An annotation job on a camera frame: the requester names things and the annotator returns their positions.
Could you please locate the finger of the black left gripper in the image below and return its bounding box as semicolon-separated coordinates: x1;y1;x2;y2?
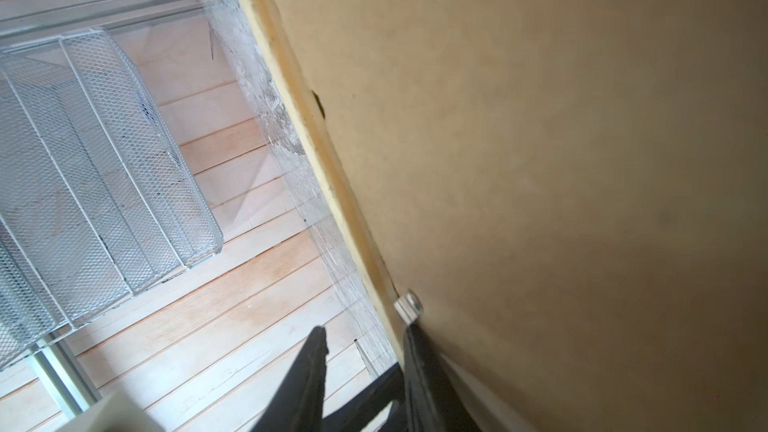
322;364;405;431

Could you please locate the white wire mesh shelf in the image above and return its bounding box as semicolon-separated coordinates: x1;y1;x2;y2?
1;28;223;366

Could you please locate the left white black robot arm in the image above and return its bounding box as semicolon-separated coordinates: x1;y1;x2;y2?
62;358;410;431

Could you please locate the aluminium wall rail frame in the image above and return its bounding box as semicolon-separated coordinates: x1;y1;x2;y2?
1;0;203;418

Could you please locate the silver metal turn clip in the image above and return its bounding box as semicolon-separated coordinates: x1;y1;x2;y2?
394;290;423;326

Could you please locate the light wooden picture frame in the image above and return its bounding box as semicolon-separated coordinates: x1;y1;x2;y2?
238;0;404;363

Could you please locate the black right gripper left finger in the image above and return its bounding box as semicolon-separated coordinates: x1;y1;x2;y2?
251;326;328;432

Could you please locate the brown cardboard backing board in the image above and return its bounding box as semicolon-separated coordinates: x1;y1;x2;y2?
274;0;767;431

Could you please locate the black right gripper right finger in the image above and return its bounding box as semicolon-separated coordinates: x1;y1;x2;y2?
403;323;480;432

